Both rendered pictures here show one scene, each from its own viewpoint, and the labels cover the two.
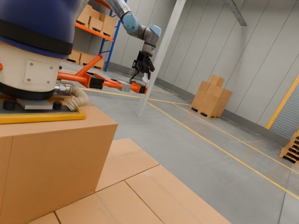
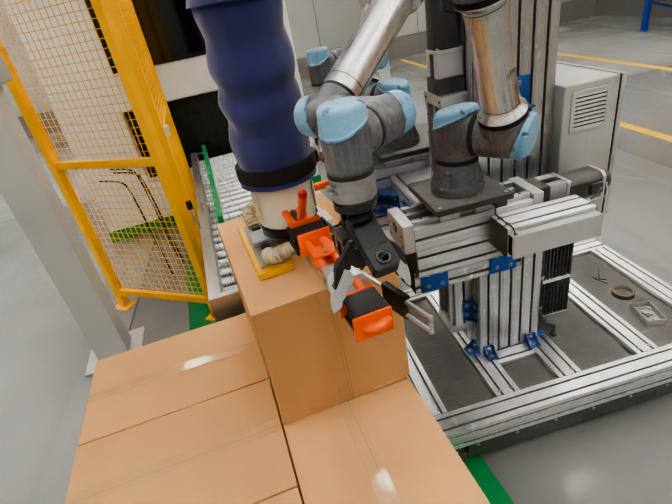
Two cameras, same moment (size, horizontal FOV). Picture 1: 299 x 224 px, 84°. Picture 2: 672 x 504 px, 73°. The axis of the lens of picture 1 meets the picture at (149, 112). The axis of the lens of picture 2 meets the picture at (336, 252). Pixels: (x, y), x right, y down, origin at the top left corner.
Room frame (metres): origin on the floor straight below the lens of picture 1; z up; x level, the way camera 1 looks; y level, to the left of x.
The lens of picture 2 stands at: (1.48, -0.39, 1.59)
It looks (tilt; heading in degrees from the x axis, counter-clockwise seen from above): 30 degrees down; 133
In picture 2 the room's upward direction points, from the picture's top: 11 degrees counter-clockwise
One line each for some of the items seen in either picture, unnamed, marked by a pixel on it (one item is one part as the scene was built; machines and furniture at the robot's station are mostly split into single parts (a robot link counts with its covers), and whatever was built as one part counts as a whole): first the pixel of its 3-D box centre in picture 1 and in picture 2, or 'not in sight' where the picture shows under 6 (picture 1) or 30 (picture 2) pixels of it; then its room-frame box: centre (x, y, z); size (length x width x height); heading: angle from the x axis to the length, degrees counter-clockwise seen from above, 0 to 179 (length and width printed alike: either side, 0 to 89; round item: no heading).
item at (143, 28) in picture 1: (136, 30); (375, 119); (1.04, 0.25, 1.39); 0.11 x 0.11 x 0.08; 87
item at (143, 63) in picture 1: (143, 62); (357, 228); (1.05, 0.15, 1.23); 0.09 x 0.08 x 0.12; 148
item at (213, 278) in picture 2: not in sight; (204, 214); (-0.90, 1.06, 0.50); 2.31 x 0.05 x 0.19; 145
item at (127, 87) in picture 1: (123, 86); (341, 278); (0.95, 0.20, 1.07); 0.07 x 0.07 x 0.04; 58
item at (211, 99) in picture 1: (212, 96); not in sight; (7.59, -2.39, 0.87); 1.20 x 1.01 x 1.74; 140
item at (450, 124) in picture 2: not in sight; (458, 130); (0.96, 0.74, 1.20); 0.13 x 0.12 x 0.14; 177
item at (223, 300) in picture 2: not in sight; (293, 278); (0.25, 0.66, 0.58); 0.70 x 0.03 x 0.06; 55
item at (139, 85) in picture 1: (139, 88); (364, 312); (1.06, 0.12, 1.07); 0.08 x 0.07 x 0.05; 148
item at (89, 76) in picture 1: (91, 80); (310, 235); (0.76, 0.31, 1.07); 0.10 x 0.08 x 0.06; 58
